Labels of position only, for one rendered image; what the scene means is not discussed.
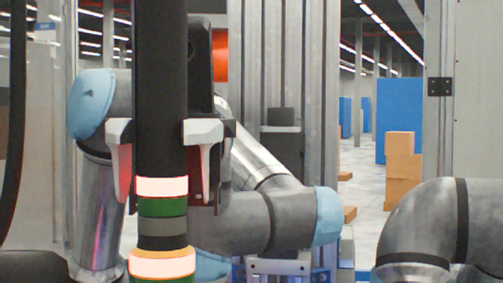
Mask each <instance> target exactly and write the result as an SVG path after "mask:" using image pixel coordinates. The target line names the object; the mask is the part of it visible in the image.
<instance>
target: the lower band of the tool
mask: <svg viewBox="0 0 503 283"><path fill-rule="evenodd" d="M194 252H195V249H194V248H193V247H191V246H190V245H189V246H188V247H187V248H185V249H180V250H176V251H170V252H149V251H144V250H140V249H138V248H137V246H136V247H134V248H132V249H131V250H130V254H131V255H132V256H134V257H138V258H146V259H172V258H181V257H186V256H189V255H191V254H193V253H194ZM194 271H195V270H193V271H192V272H190V273H187V274H184V275H180V276H171V277H147V276H139V275H136V274H133V273H131V272H130V273H131V274H132V275H133V276H137V277H139V278H144V279H150V280H166V279H174V278H179V277H183V276H187V275H190V274H192V273H193V272H194Z"/></svg>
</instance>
